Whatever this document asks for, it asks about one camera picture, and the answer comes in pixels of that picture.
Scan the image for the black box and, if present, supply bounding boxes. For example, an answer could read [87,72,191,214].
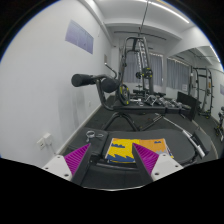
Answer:
[176,91,203,121]

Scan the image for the narrow grey window curtain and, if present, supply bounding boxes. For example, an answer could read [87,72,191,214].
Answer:
[148,53,164,87]

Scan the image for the small black weight plate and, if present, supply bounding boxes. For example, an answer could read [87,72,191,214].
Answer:
[141,67,154,80]

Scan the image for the silver spring barbell collar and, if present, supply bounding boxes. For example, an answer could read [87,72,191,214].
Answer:
[85,130,104,141]

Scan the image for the black yellow-marked weight plate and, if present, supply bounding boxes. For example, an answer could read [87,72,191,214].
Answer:
[118,83,132,106]

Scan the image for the black dumbbell stand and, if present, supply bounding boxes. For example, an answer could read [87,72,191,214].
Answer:
[214,106,224,142]

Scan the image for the silver barbell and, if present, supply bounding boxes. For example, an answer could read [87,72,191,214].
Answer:
[154,113,207,160]

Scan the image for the black power rack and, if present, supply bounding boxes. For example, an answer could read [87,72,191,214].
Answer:
[188,65,215,120]

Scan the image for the black padded weight bench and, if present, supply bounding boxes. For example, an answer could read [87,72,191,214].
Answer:
[63,126,219,190]

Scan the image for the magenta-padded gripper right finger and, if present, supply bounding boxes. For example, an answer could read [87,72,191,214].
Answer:
[131,142,184,185]

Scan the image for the long ceiling light strip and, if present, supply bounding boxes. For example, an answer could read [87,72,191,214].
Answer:
[146,0,191,24]

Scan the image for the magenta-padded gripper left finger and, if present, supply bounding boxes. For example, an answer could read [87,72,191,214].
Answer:
[41,142,94,187]

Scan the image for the yellow blue patterned towel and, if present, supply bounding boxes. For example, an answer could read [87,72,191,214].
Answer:
[104,137,175,165]

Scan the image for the black bench with leg rollers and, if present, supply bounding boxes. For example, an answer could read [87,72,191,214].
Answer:
[70,63,201,133]

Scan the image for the white wall socket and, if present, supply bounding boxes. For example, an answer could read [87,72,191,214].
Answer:
[36,137,46,150]

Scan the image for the white plug adapter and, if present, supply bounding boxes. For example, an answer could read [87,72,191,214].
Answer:
[42,132,54,146]

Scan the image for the wide grey window curtain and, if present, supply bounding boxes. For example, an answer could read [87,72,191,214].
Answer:
[166,58,191,91]

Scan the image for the black cable machine rack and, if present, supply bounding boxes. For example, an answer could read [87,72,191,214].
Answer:
[118,34,156,96]

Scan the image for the large purple wall poster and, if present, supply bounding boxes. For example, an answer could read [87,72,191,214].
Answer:
[64,19,95,55]

